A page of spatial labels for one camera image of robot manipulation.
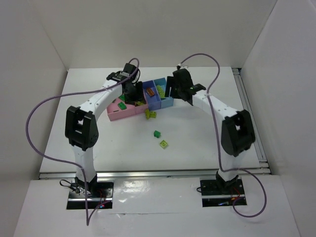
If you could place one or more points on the dark green double lego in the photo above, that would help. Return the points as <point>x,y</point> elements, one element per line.
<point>122,106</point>

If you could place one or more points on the large pink bin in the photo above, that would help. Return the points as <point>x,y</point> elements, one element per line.
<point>114,111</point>

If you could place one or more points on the yellow-green small lego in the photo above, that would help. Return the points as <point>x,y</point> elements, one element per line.
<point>153,114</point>

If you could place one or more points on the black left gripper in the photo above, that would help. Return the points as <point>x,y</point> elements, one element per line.
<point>135,96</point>

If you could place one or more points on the pale green long lego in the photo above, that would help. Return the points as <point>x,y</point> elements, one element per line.
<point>161,91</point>

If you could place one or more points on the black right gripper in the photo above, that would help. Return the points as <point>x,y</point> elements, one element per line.
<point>170,87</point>

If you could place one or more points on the light blue bin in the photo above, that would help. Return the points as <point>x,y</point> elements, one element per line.
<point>167,101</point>

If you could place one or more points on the aluminium front rail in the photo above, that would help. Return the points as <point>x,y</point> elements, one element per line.
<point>133,174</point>

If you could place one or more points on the purple-blue bin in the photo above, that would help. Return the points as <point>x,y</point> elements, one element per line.
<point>153,101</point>

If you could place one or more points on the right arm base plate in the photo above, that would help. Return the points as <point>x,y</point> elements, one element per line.
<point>213,196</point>

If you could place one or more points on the small pink bin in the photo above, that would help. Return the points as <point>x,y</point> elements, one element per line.
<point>141,109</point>

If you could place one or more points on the aluminium side rail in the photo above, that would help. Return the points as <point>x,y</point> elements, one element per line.
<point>263,162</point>

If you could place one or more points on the pale green square lego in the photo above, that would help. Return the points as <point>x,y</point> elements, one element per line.
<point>163,144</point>

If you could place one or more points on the orange lego plate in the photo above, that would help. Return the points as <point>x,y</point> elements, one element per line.
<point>150,92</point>

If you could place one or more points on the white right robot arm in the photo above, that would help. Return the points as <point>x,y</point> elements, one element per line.
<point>234,130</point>

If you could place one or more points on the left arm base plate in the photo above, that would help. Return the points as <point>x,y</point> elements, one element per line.
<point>102,196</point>

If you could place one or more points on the dark green lego brick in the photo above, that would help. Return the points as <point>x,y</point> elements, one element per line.
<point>157,134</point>

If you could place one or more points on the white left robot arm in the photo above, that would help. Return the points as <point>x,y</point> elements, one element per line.
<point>81,122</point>

